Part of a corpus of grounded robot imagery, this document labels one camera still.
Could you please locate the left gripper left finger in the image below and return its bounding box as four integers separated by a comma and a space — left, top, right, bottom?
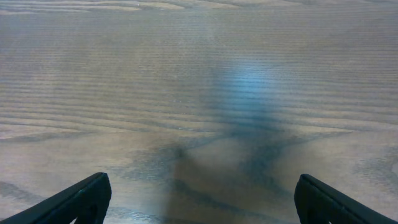
1, 172, 112, 224

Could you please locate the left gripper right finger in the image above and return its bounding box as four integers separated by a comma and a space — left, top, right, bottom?
294, 174, 397, 224

